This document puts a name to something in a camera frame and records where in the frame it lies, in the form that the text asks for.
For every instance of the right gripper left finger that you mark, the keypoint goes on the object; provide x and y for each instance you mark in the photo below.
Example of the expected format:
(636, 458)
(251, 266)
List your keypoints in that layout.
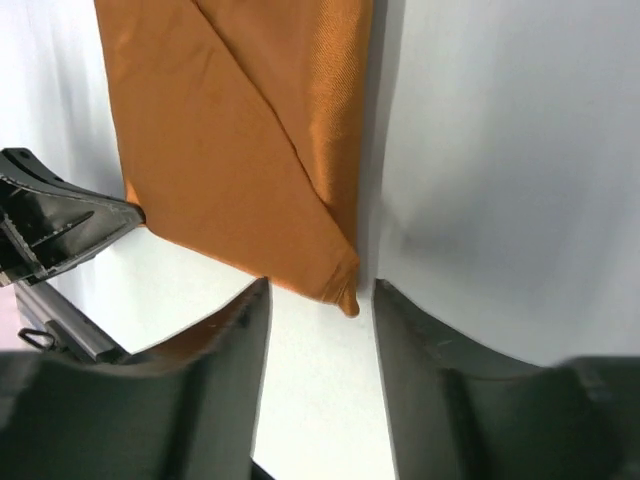
(184, 409)

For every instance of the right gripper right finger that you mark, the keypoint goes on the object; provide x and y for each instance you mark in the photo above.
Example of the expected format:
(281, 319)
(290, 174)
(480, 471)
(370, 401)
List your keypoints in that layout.
(460, 410)

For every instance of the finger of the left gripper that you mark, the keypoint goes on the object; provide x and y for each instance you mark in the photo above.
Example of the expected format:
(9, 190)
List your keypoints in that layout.
(50, 226)

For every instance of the orange cloth napkin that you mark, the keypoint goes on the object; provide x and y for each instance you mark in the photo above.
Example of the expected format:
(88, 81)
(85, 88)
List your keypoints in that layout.
(239, 126)

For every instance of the aluminium frame rail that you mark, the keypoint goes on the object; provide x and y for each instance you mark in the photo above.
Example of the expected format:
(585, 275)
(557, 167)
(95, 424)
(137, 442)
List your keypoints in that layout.
(54, 324)

